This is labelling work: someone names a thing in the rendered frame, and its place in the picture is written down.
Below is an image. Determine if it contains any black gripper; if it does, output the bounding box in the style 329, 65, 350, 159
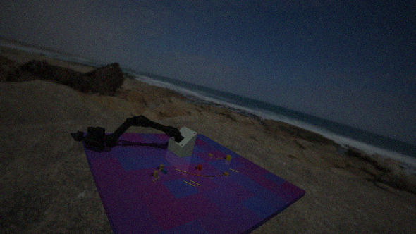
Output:
70, 131, 95, 145

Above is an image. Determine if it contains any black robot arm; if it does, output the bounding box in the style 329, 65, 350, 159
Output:
87, 115, 184, 151

